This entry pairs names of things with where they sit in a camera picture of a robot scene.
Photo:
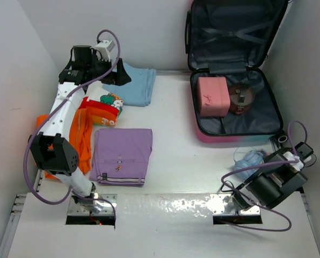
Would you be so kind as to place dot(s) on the light blue headphones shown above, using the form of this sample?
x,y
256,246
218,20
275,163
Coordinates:
x,y
251,158

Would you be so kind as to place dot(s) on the purple shorts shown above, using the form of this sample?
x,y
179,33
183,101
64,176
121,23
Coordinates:
x,y
121,156

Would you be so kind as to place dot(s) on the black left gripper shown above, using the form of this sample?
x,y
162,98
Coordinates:
x,y
117,78

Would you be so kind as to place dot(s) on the light blue trousers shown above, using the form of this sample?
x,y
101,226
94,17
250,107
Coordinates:
x,y
138,92

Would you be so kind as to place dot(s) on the orange folded jacket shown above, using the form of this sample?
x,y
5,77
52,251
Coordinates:
x,y
56,152

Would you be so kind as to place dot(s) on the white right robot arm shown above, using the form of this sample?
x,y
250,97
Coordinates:
x,y
272,178

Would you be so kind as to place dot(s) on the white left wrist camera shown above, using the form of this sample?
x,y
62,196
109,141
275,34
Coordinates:
x,y
104,48

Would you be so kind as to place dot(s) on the frog print folded shirt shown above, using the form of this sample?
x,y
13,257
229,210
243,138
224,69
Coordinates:
x,y
104,106

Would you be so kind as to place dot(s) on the pink suitcase with dark lining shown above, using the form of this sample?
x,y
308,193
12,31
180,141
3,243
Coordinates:
x,y
231,39

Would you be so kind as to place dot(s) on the pink jewelry box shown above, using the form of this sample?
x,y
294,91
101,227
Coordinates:
x,y
213,97

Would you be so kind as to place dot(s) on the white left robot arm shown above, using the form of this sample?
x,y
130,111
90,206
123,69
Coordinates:
x,y
70,94

